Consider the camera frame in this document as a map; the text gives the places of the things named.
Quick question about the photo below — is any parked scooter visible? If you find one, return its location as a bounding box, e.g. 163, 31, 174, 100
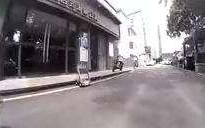
111, 55, 125, 73

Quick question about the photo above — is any standing sign board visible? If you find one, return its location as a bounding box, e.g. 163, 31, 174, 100
75, 64, 92, 88

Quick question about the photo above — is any grey asphalt road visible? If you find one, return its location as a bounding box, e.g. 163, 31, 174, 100
0, 64, 205, 128

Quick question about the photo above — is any white building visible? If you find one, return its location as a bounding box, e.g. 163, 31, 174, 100
115, 9, 148, 68

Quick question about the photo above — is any white vehicle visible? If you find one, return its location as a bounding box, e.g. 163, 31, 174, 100
145, 59, 157, 67

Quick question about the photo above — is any dark kerb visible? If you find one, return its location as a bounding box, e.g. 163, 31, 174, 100
0, 69, 133, 97

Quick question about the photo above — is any dark shopfront building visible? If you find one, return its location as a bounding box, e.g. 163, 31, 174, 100
0, 0, 123, 81

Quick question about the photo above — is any pole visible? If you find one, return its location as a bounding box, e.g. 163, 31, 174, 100
157, 24, 164, 60

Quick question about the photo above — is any white painted line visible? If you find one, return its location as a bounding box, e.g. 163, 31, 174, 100
0, 71, 125, 103

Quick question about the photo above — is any grey pavement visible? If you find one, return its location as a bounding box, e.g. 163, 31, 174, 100
0, 67, 133, 93

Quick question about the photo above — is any tree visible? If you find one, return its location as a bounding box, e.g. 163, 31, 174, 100
158, 0, 205, 38

